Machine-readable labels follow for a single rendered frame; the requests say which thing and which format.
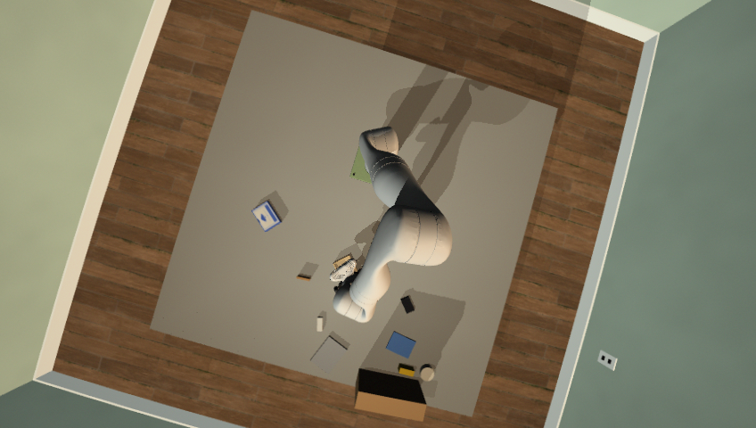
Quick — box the blue and white box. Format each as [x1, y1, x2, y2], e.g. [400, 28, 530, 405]
[251, 199, 283, 234]

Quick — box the blue flat square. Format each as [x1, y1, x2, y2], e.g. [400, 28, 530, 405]
[385, 330, 417, 359]

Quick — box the beige table with dark legs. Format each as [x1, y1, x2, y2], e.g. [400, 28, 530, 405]
[150, 10, 559, 417]

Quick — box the large brown box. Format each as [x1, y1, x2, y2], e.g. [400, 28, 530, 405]
[354, 368, 428, 423]

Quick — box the grey flat board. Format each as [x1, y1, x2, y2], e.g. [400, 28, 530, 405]
[309, 333, 349, 374]

